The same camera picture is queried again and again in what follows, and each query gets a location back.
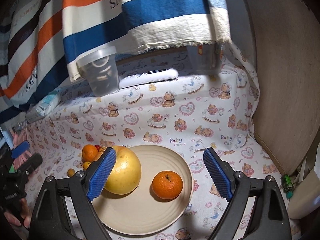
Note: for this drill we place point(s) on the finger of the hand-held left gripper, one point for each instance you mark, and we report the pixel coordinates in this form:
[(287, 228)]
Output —
[(17, 153), (23, 145)]

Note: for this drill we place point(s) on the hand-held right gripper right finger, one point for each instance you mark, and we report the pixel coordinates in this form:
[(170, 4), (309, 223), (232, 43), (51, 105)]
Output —
[(218, 175)]

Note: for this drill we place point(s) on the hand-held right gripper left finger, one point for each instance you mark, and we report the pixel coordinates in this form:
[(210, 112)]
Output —
[(101, 175)]

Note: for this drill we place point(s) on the small yellow kumquat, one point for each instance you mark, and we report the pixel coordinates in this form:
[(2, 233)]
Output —
[(86, 165), (70, 172)]

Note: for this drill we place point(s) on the mandarin orange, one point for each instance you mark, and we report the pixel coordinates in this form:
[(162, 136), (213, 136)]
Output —
[(167, 185), (89, 153)]

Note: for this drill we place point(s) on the beige round plate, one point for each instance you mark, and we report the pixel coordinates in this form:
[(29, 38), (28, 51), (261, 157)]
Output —
[(140, 210)]

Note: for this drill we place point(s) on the person's left hand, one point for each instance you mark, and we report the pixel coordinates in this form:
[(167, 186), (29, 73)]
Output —
[(17, 217)]

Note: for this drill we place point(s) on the pink cloth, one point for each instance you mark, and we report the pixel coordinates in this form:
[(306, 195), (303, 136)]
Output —
[(18, 137)]

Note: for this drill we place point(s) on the large yellow apple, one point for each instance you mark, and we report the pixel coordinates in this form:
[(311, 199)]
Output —
[(126, 172)]

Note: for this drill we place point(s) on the red cherry tomato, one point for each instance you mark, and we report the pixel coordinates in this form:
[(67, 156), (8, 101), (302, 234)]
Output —
[(98, 147)]

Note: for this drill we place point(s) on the light blue tissue pack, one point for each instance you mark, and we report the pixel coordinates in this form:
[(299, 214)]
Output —
[(47, 105)]

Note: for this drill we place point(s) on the green lighter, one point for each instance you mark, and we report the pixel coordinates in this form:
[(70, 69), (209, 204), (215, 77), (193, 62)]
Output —
[(287, 186)]

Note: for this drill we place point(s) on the bear print tablecloth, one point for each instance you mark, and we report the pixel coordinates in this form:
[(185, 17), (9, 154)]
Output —
[(175, 120)]

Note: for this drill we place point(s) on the cream plastic bin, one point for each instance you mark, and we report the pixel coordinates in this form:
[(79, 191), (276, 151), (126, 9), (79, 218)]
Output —
[(303, 200)]

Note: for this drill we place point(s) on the grey plastic container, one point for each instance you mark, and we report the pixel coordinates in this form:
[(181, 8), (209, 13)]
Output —
[(100, 80)]

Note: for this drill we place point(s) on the white flat electronic device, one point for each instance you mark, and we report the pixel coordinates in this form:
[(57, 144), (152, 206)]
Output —
[(150, 78)]

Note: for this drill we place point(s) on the clear container with red label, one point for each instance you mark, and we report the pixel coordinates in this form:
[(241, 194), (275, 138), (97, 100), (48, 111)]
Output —
[(203, 62)]

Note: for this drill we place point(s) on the beige chair back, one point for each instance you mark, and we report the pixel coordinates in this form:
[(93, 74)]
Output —
[(282, 67)]

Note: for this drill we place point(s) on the striped blue orange white cloth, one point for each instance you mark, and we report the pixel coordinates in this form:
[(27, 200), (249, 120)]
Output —
[(160, 5)]

